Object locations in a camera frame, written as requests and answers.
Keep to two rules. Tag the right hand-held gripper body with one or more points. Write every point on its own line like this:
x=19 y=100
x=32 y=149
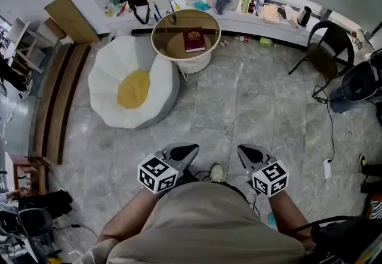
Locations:
x=271 y=177

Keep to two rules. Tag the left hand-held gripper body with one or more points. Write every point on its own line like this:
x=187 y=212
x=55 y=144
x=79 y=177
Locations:
x=156 y=171

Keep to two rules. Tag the white flower-shaped beanbag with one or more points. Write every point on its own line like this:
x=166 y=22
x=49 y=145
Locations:
x=113 y=65

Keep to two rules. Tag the maroon hardcover book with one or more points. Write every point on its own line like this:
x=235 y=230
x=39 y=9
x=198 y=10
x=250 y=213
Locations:
x=194 y=39

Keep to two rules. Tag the black shoulder bag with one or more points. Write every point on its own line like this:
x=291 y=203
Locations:
x=346 y=237

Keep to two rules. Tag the person's left forearm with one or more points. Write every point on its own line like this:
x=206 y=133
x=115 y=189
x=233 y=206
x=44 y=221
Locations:
x=131 y=215

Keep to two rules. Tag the person's right forearm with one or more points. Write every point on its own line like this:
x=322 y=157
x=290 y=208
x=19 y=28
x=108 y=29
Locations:
x=286 y=215

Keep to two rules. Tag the round glass side table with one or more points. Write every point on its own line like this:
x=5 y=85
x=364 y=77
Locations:
x=168 y=25

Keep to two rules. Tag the person's black trousers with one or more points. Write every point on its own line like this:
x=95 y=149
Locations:
x=186 y=177

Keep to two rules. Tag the person's white shoe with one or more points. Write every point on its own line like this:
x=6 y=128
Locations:
x=216 y=172

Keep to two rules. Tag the white power strip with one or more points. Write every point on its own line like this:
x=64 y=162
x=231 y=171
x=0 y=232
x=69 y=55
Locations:
x=327 y=168

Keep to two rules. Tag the person's beige shirt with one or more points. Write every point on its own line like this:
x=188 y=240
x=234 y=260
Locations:
x=203 y=227

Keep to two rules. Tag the blue-grey plastic chair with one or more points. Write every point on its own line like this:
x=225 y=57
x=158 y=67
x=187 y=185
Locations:
x=356 y=83

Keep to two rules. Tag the reddish wooden stool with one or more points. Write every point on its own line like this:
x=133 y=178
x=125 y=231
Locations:
x=28 y=164

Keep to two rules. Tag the black folding chair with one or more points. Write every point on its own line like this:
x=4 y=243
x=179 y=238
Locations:
x=323 y=56

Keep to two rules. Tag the black office chair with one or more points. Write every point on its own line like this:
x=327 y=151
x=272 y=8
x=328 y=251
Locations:
x=33 y=222

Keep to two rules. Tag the green packet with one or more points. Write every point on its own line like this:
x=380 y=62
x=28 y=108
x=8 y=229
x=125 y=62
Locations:
x=266 y=42

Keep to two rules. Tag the red can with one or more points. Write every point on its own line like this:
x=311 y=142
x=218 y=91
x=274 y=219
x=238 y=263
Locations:
x=244 y=39

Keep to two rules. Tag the white tote bag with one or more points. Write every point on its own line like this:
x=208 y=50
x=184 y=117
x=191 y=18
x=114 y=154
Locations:
x=361 y=43

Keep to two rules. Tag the beige notepad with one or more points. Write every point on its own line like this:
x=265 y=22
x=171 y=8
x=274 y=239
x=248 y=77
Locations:
x=271 y=15

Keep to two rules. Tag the black and white kettle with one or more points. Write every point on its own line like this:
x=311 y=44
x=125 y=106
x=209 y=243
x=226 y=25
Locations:
x=304 y=16

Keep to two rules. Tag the dark cola bottle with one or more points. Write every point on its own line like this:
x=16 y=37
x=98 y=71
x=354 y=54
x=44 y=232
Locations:
x=252 y=7

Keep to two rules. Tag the teal cloth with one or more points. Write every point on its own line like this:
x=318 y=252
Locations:
x=202 y=6

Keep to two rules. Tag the clear water bottle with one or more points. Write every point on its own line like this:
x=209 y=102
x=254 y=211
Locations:
x=260 y=6

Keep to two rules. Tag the brown cardboard box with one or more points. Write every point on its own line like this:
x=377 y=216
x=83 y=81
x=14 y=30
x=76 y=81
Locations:
x=71 y=19

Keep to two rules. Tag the yellow-green drink bottle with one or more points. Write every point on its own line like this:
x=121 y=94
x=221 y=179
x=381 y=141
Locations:
x=245 y=3

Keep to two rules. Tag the white shelf unit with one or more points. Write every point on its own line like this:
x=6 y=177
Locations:
x=27 y=44

